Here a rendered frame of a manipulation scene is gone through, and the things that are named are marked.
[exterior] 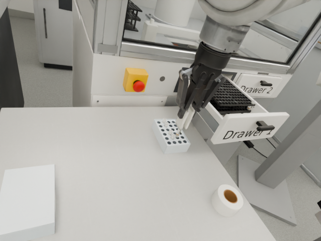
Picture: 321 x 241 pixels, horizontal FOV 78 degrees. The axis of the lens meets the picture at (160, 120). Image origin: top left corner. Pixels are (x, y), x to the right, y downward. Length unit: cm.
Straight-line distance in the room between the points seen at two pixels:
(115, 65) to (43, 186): 41
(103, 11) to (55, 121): 34
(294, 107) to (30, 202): 247
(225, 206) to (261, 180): 137
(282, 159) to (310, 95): 96
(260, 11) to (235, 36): 19
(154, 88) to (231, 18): 57
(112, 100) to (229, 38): 48
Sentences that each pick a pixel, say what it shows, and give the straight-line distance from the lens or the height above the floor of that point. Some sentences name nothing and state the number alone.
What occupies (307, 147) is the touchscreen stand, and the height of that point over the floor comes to 52.
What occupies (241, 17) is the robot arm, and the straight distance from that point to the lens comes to 25.
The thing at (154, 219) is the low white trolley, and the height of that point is 76.
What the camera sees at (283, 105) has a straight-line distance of 265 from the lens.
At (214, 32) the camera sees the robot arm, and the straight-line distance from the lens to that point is 43.
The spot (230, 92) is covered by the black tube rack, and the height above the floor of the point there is 90.
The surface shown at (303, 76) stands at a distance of 258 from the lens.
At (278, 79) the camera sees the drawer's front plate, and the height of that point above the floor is 92.
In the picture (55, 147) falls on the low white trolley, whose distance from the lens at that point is 60.
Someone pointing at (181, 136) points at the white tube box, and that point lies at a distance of 65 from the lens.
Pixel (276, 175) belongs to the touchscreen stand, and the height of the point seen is 19.
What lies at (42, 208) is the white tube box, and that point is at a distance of 44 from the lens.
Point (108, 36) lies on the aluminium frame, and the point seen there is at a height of 100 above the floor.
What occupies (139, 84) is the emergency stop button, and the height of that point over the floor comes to 89.
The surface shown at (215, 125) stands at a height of 86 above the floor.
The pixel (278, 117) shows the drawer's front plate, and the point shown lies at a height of 92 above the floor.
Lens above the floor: 120
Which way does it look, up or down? 37 degrees down
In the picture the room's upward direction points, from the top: 20 degrees clockwise
